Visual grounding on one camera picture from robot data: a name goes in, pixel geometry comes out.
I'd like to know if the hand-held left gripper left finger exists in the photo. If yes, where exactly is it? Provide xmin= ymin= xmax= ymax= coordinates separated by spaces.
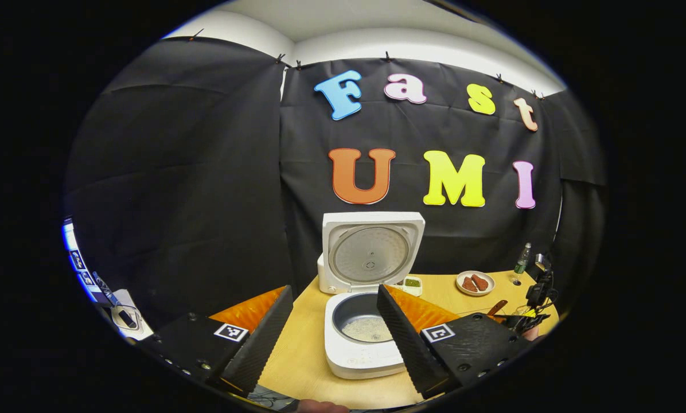
xmin=138 ymin=285 xmax=295 ymax=396

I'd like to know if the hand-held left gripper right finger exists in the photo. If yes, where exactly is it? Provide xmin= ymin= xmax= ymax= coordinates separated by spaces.
xmin=376 ymin=284 xmax=534 ymax=400

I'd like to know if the white rice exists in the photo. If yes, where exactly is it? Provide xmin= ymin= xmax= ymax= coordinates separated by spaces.
xmin=342 ymin=315 xmax=394 ymax=344

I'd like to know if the white rice cooker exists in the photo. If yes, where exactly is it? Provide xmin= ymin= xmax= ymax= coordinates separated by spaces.
xmin=322 ymin=211 xmax=427 ymax=380

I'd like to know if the green label water bottle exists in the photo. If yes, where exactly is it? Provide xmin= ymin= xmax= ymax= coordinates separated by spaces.
xmin=513 ymin=242 xmax=532 ymax=275

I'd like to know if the white round plate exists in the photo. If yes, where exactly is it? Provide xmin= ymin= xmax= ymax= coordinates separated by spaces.
xmin=455 ymin=270 xmax=496 ymax=297

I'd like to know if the black backdrop cloth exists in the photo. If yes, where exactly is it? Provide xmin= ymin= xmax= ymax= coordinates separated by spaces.
xmin=65 ymin=36 xmax=607 ymax=333

